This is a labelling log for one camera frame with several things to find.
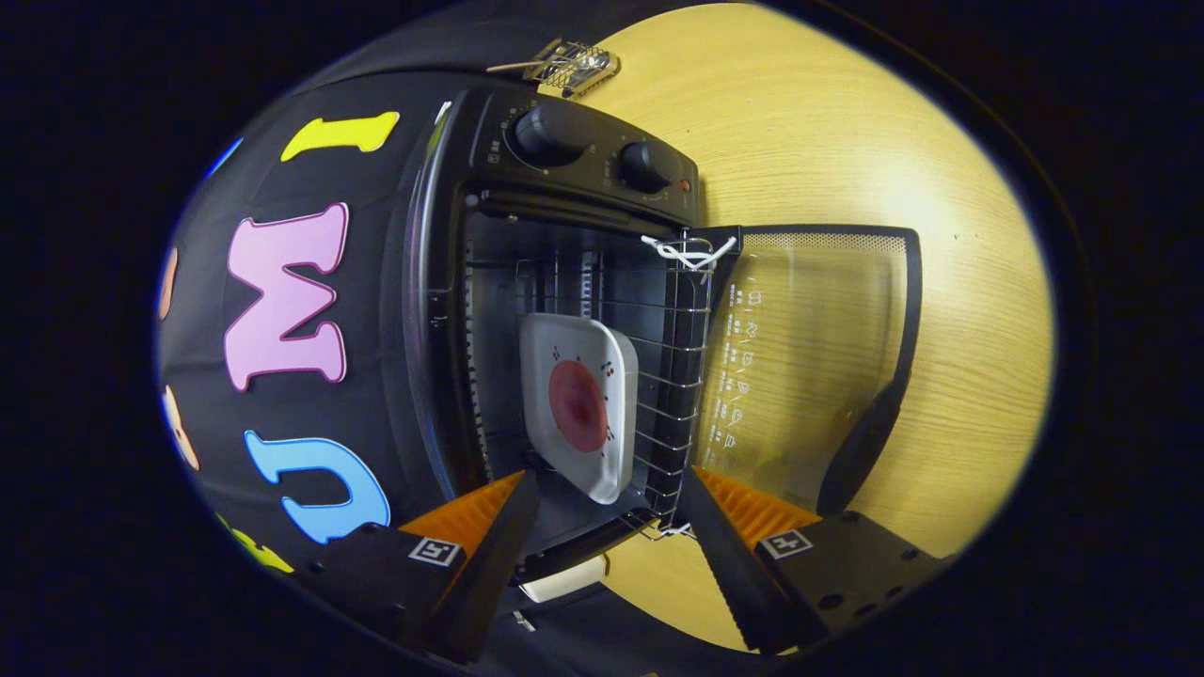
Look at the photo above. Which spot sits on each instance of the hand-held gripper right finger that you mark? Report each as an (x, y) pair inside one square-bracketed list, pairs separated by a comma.
[(729, 574)]

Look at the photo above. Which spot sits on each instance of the white slot toaster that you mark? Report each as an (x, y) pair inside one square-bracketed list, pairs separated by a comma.
[(564, 581)]

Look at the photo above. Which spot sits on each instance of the black backdrop cloth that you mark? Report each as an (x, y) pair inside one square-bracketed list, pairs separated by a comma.
[(376, 282)]

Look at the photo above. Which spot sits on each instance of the silver cloth clip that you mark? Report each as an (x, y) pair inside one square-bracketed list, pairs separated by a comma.
[(524, 621)]

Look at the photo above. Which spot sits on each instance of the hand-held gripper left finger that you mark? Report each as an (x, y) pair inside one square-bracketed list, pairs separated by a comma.
[(489, 574)]

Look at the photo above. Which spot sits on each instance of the wooden stick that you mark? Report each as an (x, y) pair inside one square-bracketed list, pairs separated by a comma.
[(513, 66)]

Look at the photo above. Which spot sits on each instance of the black toaster oven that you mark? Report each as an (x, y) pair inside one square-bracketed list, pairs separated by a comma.
[(583, 160)]

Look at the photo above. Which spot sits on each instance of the pink round ham slice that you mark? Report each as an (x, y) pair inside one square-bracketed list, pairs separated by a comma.
[(577, 406)]

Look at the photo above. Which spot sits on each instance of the white square plate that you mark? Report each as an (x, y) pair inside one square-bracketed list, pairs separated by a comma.
[(602, 470)]

